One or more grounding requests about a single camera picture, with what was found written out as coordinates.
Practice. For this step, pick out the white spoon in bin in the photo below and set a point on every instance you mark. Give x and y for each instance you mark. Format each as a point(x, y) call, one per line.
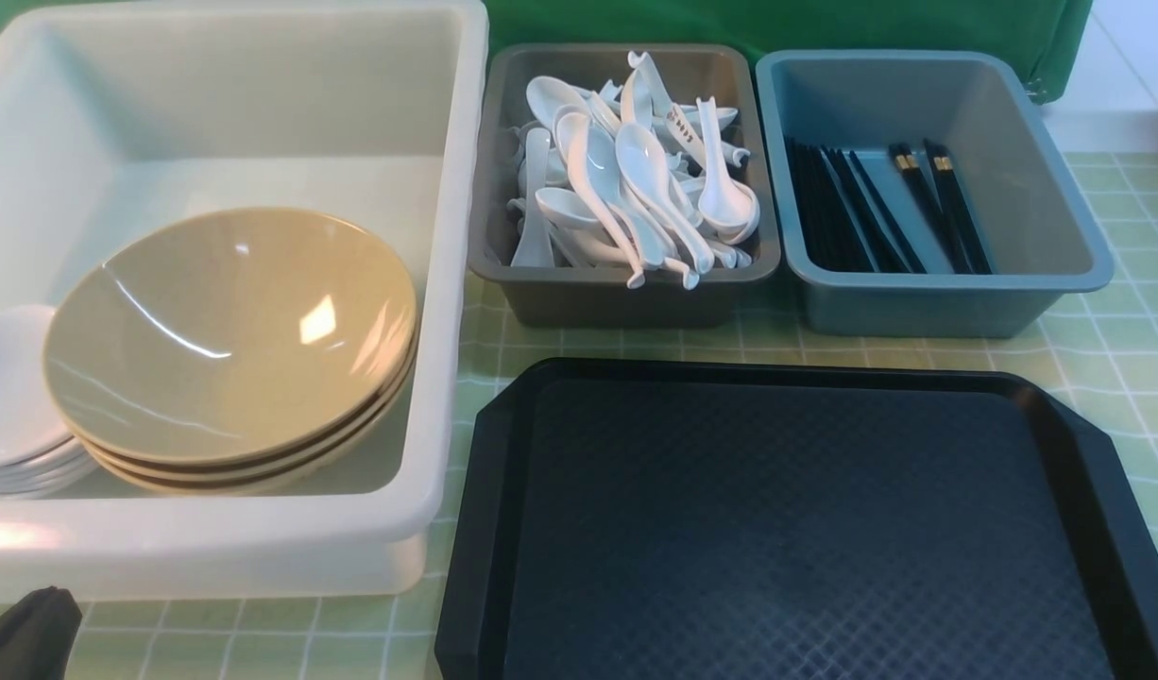
point(643, 165)

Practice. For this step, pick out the white ceramic soup spoon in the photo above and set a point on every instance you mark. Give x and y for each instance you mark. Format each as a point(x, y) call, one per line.
point(726, 208)

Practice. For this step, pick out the beige bowl stack in tub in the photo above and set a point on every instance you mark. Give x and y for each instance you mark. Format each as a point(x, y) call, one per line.
point(266, 471)

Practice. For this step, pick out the teal plastic chopstick bin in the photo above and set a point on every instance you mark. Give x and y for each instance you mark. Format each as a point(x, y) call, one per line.
point(1038, 233)

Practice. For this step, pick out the white spoon with lettering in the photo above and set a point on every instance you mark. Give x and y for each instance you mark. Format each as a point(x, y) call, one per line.
point(682, 122)

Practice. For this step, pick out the black serving tray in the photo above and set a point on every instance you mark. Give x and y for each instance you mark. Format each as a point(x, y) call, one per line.
point(627, 519)

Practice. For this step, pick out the white dish stack in tub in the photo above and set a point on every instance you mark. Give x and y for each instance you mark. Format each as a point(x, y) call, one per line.
point(38, 454)

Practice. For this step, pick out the beige noodle bowl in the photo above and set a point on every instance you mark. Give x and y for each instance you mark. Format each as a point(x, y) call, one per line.
point(230, 335)

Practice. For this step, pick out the black chopsticks pile in bin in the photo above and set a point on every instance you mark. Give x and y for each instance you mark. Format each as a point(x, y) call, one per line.
point(846, 222)

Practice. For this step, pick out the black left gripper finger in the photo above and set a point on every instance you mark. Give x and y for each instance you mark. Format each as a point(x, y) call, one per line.
point(38, 633)

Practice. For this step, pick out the black chopstick gold band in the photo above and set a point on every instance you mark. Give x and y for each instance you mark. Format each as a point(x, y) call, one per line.
point(928, 204)
point(955, 206)

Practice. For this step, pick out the grey plastic spoon bin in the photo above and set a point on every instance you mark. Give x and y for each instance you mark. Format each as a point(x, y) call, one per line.
point(556, 297)

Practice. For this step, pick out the large white plastic tub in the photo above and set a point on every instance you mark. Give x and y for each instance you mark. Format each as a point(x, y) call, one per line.
point(118, 119)

